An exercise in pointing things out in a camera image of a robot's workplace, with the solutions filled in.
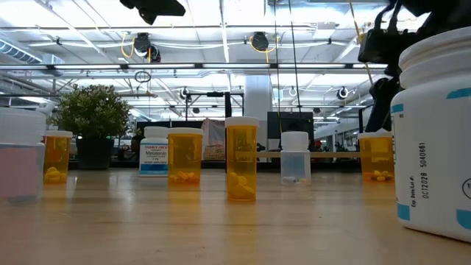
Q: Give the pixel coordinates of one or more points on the white robot figure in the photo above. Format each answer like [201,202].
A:
[46,108]

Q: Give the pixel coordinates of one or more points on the black metal frame stand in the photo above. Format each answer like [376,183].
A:
[228,105]

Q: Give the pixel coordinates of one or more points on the clear white-capped pill bottle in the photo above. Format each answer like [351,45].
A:
[295,162]

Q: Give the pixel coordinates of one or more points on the white Melatonin supplement bottle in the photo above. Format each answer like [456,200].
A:
[154,154]
[434,147]

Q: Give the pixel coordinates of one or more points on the long ceiling light strip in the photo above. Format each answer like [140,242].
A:
[162,66]

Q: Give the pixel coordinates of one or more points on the black computer monitor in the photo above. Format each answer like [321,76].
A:
[290,123]

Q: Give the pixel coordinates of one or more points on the white patterned bag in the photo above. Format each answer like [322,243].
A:
[213,136]

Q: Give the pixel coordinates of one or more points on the ceiling air duct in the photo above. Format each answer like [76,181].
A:
[18,51]

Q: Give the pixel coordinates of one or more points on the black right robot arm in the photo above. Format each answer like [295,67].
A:
[382,48]

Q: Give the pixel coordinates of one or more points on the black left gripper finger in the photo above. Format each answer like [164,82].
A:
[154,9]

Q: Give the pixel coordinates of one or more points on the green bushy plant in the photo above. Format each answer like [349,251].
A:
[92,110]

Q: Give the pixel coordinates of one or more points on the black plant pot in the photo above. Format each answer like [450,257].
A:
[95,152]

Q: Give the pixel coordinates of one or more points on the narrow amber pill bottle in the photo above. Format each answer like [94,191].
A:
[57,154]

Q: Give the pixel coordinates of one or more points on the wide amber pill bottle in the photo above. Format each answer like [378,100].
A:
[185,154]
[376,154]

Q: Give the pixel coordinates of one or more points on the tall amber pill bottle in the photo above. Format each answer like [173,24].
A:
[241,158]

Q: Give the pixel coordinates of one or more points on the translucent pink pill bottle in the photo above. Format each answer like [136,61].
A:
[22,173]

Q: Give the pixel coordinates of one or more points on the black partition panel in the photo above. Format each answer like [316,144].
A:
[184,124]

